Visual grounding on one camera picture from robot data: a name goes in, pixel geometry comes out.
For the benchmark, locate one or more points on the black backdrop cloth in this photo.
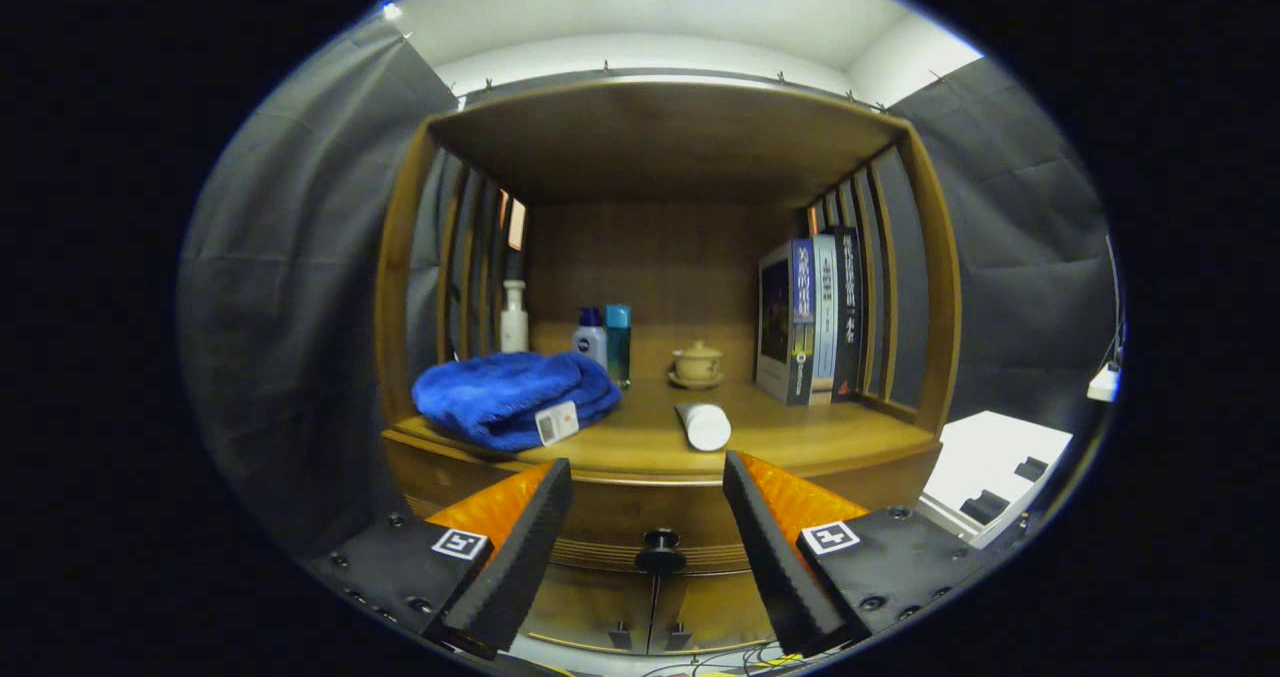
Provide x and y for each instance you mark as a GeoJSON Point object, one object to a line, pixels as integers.
{"type": "Point", "coordinates": [280, 307]}

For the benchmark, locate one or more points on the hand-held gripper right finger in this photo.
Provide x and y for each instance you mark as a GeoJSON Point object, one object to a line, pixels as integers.
{"type": "Point", "coordinates": [775, 567]}

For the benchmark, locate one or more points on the teal slim bottle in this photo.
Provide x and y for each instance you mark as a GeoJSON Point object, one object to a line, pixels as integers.
{"type": "Point", "coordinates": [618, 342]}

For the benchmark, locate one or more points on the blue folded towel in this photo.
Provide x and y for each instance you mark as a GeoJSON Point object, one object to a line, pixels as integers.
{"type": "Point", "coordinates": [500, 397]}

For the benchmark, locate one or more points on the small white shelf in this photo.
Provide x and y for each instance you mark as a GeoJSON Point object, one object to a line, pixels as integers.
{"type": "Point", "coordinates": [1104, 384]}

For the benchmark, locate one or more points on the wooden drawer with black knob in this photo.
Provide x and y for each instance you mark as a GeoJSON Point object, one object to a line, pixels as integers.
{"type": "Point", "coordinates": [640, 507]}

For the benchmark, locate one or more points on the white and green tube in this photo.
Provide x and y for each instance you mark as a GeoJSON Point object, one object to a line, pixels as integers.
{"type": "Point", "coordinates": [707, 427]}

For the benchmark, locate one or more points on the blue spine book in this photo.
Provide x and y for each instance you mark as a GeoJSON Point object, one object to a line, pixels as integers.
{"type": "Point", "coordinates": [775, 317]}

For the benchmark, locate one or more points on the wooden countertop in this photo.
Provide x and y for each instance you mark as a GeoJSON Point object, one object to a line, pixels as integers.
{"type": "Point", "coordinates": [800, 432]}

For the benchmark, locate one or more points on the white lotion bottle blue cap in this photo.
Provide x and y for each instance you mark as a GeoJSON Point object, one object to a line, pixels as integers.
{"type": "Point", "coordinates": [591, 342]}

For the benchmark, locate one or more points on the white pump bottle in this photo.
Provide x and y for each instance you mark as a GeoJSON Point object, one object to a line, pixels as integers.
{"type": "Point", "coordinates": [514, 327]}

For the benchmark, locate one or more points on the pale spine book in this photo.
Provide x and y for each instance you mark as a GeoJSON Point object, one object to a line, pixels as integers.
{"type": "Point", "coordinates": [824, 327]}

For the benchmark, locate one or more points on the white table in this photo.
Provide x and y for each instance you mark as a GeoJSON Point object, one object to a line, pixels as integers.
{"type": "Point", "coordinates": [990, 447]}

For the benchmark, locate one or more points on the wooden cabinet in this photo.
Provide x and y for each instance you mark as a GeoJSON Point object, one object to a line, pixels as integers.
{"type": "Point", "coordinates": [650, 257]}

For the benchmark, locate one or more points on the beige lidded teacup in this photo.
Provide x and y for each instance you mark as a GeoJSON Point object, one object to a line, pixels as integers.
{"type": "Point", "coordinates": [697, 364]}

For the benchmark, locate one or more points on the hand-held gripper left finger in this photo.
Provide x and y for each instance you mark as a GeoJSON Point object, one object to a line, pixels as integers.
{"type": "Point", "coordinates": [520, 567]}

